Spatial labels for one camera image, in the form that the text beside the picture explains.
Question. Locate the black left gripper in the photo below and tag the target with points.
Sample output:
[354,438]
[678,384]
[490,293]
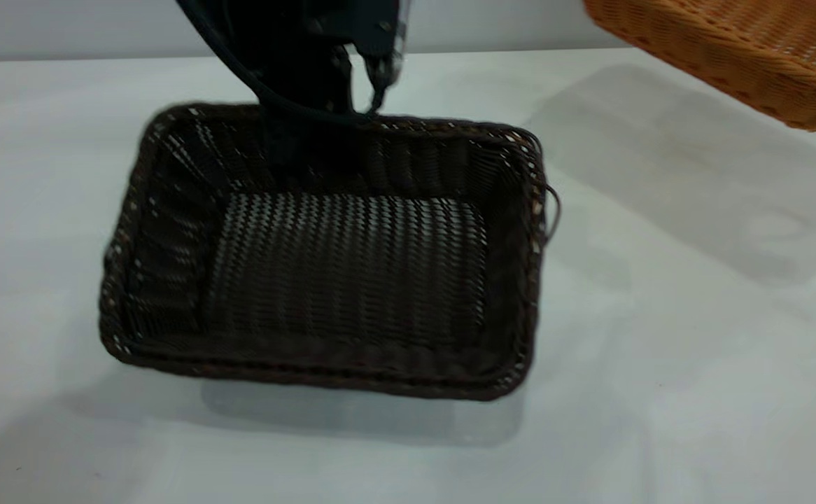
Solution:
[310,28]

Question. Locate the black woven wicker basket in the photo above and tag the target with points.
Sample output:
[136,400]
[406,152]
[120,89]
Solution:
[338,280]

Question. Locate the orange woven wicker basket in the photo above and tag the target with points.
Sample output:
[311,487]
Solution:
[744,49]

